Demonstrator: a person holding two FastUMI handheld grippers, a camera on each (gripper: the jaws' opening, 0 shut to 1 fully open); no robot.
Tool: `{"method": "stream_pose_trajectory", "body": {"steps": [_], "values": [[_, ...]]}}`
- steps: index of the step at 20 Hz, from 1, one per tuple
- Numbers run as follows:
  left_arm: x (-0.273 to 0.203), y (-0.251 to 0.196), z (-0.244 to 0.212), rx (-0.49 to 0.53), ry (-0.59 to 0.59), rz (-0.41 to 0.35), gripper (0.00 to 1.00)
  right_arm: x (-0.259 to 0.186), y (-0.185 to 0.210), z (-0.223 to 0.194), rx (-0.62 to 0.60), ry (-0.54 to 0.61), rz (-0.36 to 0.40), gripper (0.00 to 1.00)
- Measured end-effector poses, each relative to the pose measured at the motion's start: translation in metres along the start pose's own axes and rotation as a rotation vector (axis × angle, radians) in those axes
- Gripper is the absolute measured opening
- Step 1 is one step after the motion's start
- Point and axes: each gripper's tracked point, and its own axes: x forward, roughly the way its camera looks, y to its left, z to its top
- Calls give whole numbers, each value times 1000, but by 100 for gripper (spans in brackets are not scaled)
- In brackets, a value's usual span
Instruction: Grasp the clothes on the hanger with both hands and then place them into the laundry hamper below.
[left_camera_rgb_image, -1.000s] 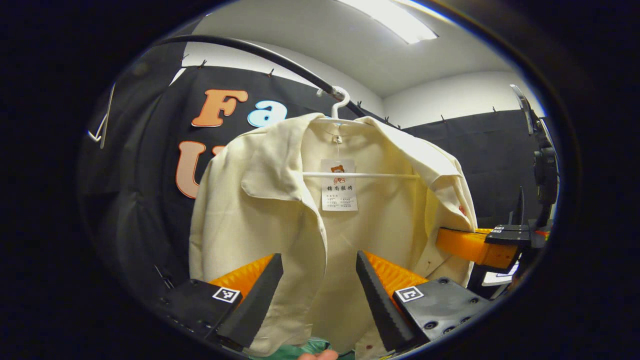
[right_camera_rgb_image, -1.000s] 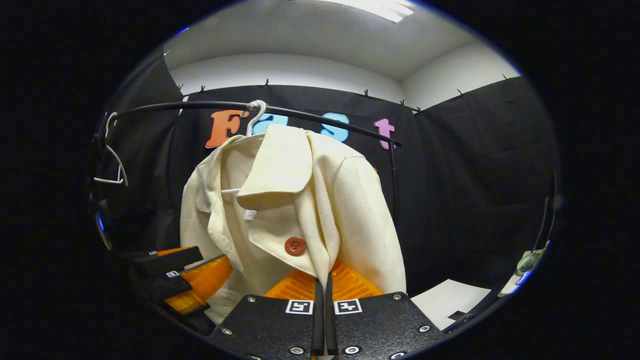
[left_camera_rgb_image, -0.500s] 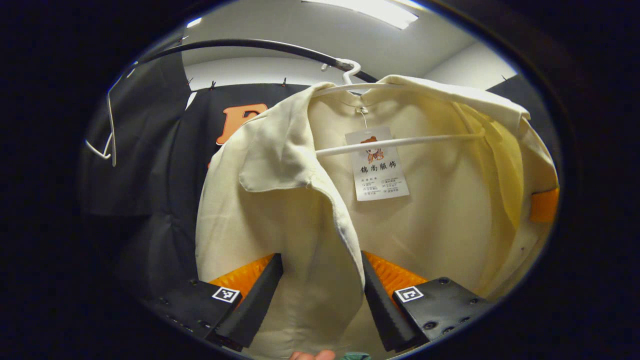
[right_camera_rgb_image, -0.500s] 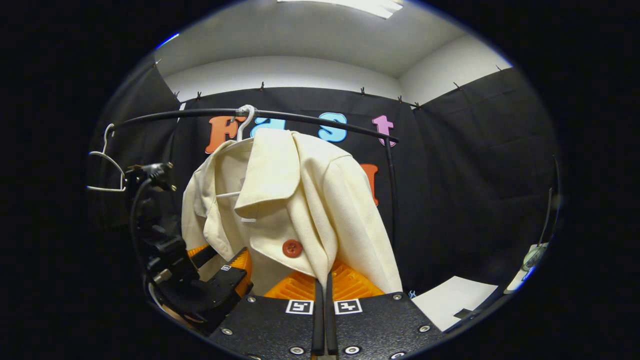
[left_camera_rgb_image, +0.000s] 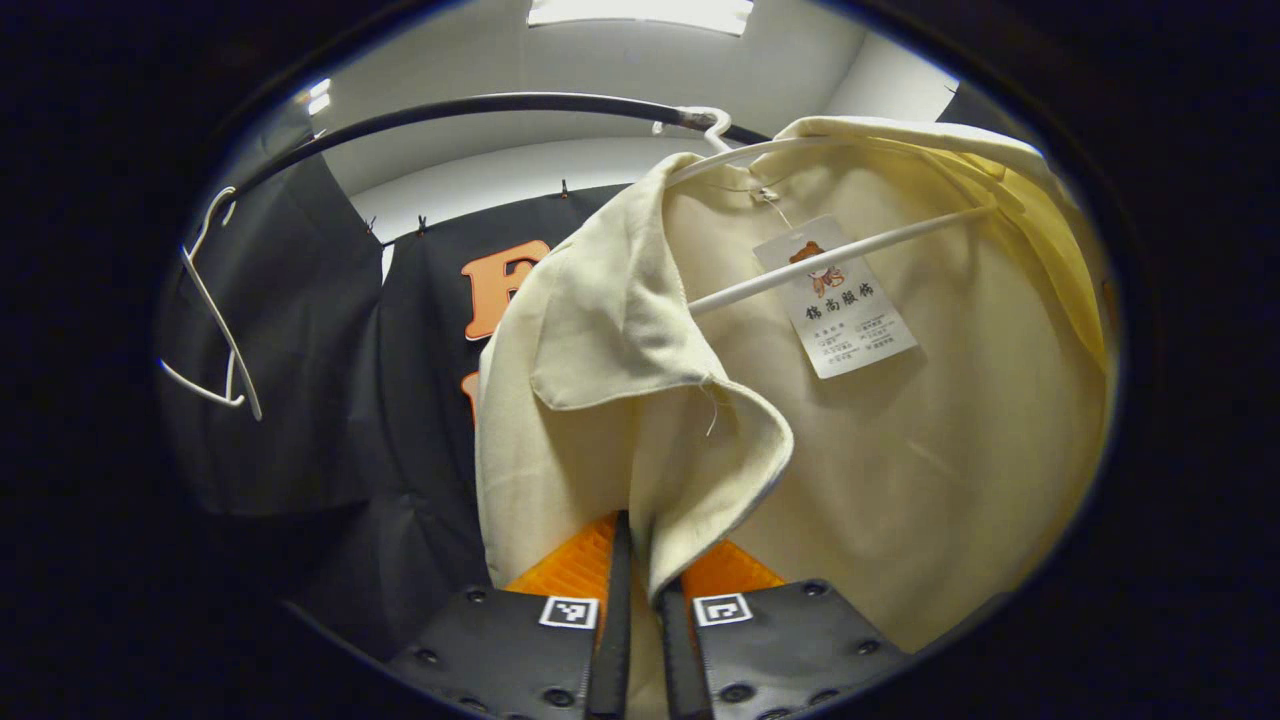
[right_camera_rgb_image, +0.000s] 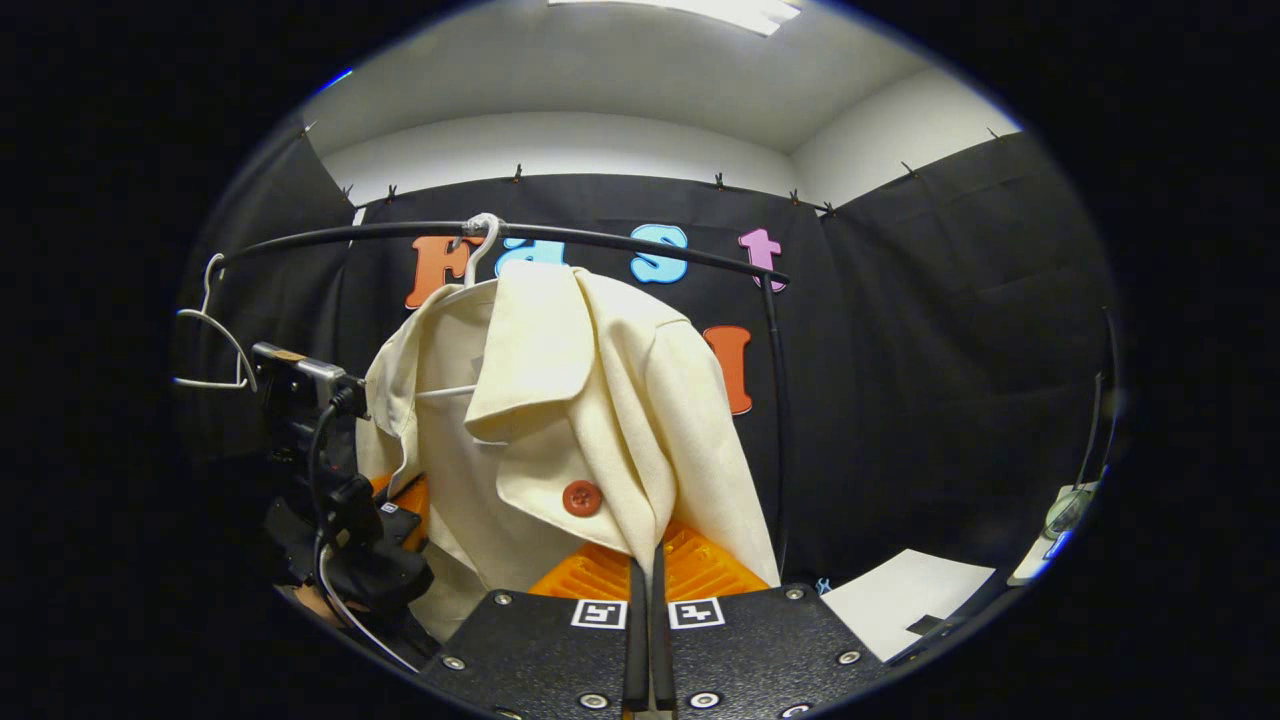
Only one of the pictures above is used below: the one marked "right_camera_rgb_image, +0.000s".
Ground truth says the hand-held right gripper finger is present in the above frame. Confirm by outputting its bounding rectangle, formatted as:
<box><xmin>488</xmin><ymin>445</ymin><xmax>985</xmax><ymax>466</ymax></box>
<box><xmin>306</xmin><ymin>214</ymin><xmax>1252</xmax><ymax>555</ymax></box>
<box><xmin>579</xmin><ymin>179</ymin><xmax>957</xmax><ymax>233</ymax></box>
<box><xmin>418</xmin><ymin>540</ymin><xmax>651</xmax><ymax>720</ymax></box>
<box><xmin>650</xmin><ymin>518</ymin><xmax>893</xmax><ymax>720</ymax></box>

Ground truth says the cream button shirt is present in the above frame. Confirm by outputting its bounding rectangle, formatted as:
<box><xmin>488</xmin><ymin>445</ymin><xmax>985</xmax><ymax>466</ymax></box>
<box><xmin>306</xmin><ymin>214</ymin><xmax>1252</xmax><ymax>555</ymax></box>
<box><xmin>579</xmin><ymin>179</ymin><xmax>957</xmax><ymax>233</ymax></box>
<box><xmin>355</xmin><ymin>260</ymin><xmax>781</xmax><ymax>643</ymax></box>

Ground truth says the empty white hanger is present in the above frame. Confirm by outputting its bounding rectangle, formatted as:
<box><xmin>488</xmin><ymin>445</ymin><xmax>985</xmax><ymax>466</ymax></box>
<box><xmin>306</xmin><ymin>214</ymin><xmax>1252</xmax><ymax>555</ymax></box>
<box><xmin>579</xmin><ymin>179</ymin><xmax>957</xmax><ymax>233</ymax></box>
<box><xmin>172</xmin><ymin>252</ymin><xmax>259</xmax><ymax>393</ymax></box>

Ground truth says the black clothes rack rod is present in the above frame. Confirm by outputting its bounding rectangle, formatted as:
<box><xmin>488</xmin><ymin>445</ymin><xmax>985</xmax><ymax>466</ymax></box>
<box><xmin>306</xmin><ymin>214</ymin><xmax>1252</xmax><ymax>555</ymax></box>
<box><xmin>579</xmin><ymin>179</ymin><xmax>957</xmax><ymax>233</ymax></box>
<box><xmin>213</xmin><ymin>220</ymin><xmax>793</xmax><ymax>583</ymax></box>

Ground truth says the white hanger with shirt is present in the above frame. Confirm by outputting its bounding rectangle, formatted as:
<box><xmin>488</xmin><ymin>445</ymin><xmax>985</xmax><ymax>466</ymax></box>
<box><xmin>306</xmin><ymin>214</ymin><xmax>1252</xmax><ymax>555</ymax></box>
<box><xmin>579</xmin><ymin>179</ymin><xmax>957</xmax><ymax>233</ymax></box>
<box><xmin>415</xmin><ymin>212</ymin><xmax>503</xmax><ymax>399</ymax></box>

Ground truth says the white plastic box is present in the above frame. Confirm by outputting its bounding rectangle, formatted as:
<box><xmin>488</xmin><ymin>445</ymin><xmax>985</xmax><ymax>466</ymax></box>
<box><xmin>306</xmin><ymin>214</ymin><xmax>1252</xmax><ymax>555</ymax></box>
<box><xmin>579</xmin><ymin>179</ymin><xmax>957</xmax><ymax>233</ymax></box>
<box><xmin>820</xmin><ymin>548</ymin><xmax>998</xmax><ymax>663</ymax></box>

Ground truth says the black backdrop cloth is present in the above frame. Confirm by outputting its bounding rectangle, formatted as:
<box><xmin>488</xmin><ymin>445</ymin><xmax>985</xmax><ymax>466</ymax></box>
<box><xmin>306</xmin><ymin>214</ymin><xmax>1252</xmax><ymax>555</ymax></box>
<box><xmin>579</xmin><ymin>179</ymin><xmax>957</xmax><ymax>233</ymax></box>
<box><xmin>175</xmin><ymin>125</ymin><xmax>1121</xmax><ymax>641</ymax></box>

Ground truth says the white electronic device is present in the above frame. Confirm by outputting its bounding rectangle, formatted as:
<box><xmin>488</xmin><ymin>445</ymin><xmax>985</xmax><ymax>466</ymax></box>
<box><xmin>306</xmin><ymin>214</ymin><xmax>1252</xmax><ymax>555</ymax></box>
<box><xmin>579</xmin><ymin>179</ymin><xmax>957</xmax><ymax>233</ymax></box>
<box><xmin>1008</xmin><ymin>480</ymin><xmax>1101</xmax><ymax>587</ymax></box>

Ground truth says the ceiling light panel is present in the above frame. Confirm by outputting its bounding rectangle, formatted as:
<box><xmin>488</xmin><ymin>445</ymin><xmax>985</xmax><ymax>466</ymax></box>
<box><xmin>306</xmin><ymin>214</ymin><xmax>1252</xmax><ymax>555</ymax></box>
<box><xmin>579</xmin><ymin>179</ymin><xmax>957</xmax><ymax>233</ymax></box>
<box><xmin>548</xmin><ymin>0</ymin><xmax>803</xmax><ymax>37</ymax></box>

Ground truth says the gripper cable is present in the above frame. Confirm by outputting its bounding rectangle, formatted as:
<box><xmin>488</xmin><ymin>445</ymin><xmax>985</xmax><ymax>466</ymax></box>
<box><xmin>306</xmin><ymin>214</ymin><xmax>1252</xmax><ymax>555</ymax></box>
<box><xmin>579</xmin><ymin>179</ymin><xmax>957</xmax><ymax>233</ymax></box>
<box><xmin>308</xmin><ymin>395</ymin><xmax>421</xmax><ymax>673</ymax></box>

